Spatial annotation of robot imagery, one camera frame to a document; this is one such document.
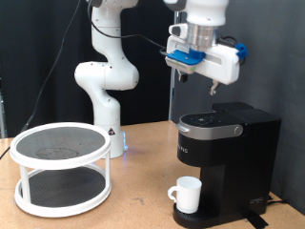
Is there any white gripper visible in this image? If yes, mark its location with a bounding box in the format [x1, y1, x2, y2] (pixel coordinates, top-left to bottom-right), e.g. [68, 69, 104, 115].
[166, 34, 241, 96]

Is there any black Keurig coffee machine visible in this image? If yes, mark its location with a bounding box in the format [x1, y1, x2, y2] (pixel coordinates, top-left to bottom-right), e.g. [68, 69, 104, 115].
[173, 101, 282, 229]

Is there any white ceramic mug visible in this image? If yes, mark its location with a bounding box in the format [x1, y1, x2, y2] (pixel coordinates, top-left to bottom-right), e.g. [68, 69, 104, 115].
[167, 176, 203, 215]

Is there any grey metal pole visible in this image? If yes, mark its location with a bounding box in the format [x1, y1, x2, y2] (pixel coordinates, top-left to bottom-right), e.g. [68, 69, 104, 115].
[167, 9, 183, 123]

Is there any white two-tier turntable stand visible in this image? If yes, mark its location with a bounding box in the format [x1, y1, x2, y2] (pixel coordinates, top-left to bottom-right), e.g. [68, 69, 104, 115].
[9, 122, 112, 219]

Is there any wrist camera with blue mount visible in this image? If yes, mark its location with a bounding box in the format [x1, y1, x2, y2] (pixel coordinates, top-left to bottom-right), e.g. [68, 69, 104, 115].
[165, 22, 207, 75]

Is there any blue cable clip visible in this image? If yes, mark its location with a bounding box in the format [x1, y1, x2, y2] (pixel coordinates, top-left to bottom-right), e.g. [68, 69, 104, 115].
[234, 42, 250, 62]

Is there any black power cord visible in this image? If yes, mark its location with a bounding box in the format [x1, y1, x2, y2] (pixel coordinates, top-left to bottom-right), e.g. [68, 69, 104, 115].
[266, 194, 289, 207]

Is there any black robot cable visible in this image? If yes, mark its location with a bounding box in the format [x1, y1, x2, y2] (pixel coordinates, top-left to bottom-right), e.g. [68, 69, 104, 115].
[0, 0, 168, 160]

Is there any grey metal frame post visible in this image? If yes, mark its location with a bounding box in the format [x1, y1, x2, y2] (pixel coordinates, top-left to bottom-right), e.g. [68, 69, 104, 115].
[0, 77, 7, 139]

